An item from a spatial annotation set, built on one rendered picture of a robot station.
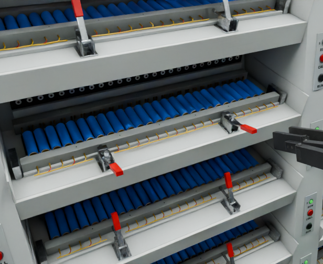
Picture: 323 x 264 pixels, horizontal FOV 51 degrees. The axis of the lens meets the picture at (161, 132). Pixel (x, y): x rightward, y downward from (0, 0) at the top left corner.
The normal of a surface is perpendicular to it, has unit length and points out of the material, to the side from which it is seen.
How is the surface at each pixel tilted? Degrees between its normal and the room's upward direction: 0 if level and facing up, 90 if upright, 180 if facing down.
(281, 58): 90
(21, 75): 109
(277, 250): 19
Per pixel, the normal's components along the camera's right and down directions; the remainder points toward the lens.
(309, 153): -0.93, 0.23
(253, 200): 0.05, -0.77
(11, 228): 0.43, 0.30
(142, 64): 0.44, 0.58
